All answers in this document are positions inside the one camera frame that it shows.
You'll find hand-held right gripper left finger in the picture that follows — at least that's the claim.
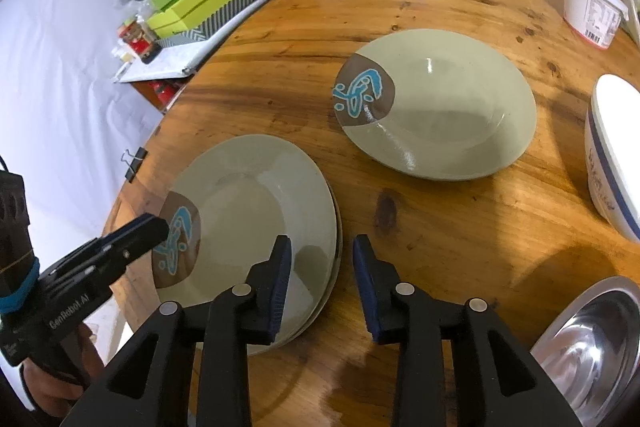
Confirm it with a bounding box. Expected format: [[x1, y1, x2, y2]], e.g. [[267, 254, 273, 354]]
[[60, 234, 293, 427]]

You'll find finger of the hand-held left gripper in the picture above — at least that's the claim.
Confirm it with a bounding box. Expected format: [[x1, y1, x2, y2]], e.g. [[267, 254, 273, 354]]
[[92, 213, 171, 270]]

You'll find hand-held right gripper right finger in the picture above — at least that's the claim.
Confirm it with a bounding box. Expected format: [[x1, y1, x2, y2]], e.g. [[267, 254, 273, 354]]
[[352, 234, 583, 427]]

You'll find stainless steel bowl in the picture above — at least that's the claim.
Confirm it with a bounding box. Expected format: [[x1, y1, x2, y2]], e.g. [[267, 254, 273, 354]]
[[530, 276, 640, 418]]

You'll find white bowl with blue stripe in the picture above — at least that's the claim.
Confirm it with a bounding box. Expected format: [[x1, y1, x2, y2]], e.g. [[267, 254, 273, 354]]
[[584, 74, 640, 244]]

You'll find person's left hand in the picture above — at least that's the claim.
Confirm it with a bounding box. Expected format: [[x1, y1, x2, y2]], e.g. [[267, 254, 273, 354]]
[[20, 326, 108, 414]]

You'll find black binder clip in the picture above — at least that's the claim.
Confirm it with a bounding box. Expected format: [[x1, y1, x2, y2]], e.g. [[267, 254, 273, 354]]
[[121, 147, 150, 182]]

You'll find white shelf board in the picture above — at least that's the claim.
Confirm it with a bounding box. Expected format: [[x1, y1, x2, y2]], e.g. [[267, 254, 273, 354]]
[[112, 39, 211, 84]]

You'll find small red figurine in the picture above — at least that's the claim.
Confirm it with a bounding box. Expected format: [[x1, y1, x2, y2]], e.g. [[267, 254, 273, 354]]
[[117, 19, 162, 64]]

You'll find lime green box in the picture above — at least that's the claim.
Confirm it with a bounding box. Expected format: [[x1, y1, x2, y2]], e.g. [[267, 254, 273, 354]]
[[147, 0, 237, 38]]

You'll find striped storage tray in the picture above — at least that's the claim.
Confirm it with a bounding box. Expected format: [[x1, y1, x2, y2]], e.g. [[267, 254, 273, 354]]
[[157, 0, 278, 50]]

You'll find white plastic tub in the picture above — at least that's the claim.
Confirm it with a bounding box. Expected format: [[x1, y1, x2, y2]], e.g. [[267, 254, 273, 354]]
[[562, 0, 630, 51]]

